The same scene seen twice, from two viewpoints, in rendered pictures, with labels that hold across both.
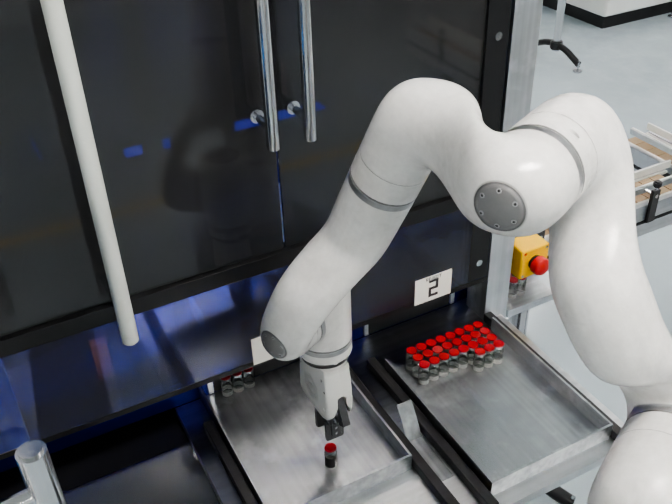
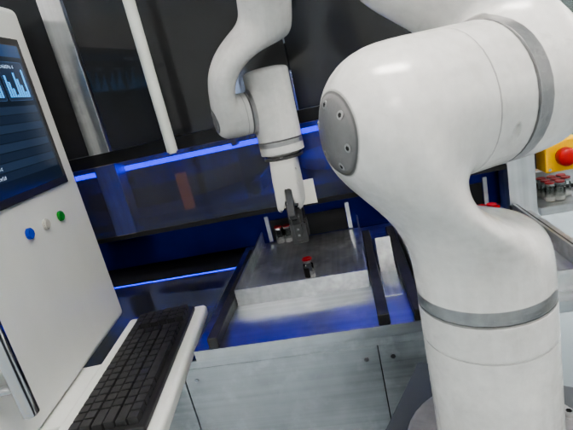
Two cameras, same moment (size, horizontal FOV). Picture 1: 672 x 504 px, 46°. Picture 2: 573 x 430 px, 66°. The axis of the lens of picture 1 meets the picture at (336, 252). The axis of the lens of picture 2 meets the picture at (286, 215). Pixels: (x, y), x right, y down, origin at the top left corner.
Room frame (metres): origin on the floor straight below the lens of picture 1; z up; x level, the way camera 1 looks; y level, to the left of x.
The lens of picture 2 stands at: (0.22, -0.46, 1.27)
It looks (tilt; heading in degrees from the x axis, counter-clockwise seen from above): 16 degrees down; 36
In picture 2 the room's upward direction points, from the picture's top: 13 degrees counter-clockwise
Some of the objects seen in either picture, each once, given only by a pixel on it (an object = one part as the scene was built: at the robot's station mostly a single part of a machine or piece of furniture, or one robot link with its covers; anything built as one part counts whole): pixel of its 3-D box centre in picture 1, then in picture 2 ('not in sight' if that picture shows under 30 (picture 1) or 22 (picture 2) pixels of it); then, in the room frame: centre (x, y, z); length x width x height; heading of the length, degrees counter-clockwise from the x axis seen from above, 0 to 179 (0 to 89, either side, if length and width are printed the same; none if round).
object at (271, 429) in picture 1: (299, 425); (305, 254); (0.99, 0.08, 0.90); 0.34 x 0.26 x 0.04; 27
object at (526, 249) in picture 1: (524, 253); (555, 153); (1.37, -0.40, 1.00); 0.08 x 0.07 x 0.07; 27
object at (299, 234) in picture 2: (337, 427); (297, 228); (0.89, 0.01, 1.00); 0.03 x 0.03 x 0.07; 27
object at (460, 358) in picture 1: (458, 358); not in sight; (1.15, -0.23, 0.90); 0.18 x 0.02 x 0.05; 117
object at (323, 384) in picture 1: (326, 372); (288, 178); (0.91, 0.02, 1.10); 0.10 x 0.07 x 0.11; 27
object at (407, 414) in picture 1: (424, 439); (387, 264); (0.94, -0.14, 0.91); 0.14 x 0.03 x 0.06; 26
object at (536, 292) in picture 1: (511, 288); (556, 199); (1.41, -0.39, 0.87); 0.14 x 0.13 x 0.02; 27
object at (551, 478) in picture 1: (400, 426); (386, 266); (1.01, -0.11, 0.87); 0.70 x 0.48 x 0.02; 117
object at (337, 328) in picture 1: (320, 301); (269, 104); (0.91, 0.03, 1.24); 0.09 x 0.08 x 0.13; 142
